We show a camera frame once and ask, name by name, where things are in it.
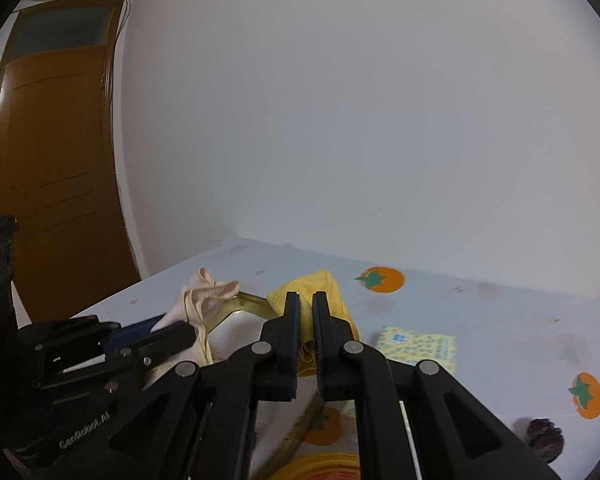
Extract pink towel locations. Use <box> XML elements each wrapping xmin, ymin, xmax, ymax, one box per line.
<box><xmin>151</xmin><ymin>268</ymin><xmax>239</xmax><ymax>372</ymax></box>

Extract yellow cloth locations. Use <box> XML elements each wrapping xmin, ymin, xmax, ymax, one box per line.
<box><xmin>266</xmin><ymin>269</ymin><xmax>360</xmax><ymax>377</ymax></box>

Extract dark purple velvet scrunchie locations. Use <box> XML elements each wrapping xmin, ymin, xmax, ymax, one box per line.
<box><xmin>526</xmin><ymin>418</ymin><xmax>565</xmax><ymax>464</ymax></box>

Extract gold metal tin box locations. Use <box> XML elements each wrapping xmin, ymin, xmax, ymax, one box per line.
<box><xmin>202</xmin><ymin>289</ymin><xmax>355</xmax><ymax>479</ymax></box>

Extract yellow dotted tissue pack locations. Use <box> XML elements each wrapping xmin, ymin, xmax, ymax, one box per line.
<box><xmin>376</xmin><ymin>327</ymin><xmax>456</xmax><ymax>374</ymax></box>

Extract round gold pink lid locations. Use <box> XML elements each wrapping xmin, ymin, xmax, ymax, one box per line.
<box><xmin>270</xmin><ymin>453</ymin><xmax>361</xmax><ymax>480</ymax></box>

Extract brown door with window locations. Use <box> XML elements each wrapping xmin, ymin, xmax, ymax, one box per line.
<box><xmin>0</xmin><ymin>0</ymin><xmax>140</xmax><ymax>322</ymax></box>

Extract tomato print tablecloth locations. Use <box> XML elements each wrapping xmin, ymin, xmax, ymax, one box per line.
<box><xmin>91</xmin><ymin>238</ymin><xmax>600</xmax><ymax>479</ymax></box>

